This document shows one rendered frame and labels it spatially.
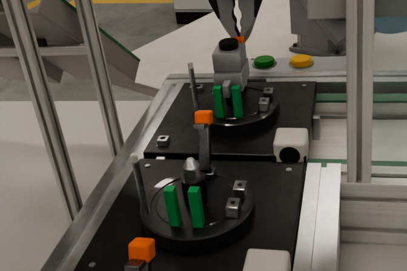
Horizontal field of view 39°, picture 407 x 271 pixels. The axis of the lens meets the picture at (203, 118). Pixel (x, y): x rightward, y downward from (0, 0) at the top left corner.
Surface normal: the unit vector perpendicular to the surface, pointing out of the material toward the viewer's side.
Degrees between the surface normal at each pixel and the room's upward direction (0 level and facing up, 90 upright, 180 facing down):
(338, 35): 45
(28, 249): 0
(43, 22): 135
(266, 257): 0
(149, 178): 0
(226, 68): 90
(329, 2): 90
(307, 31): 90
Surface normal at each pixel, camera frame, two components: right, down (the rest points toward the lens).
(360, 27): -0.23, 0.49
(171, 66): -0.12, -0.87
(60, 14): 0.91, 0.09
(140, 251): -0.25, 0.13
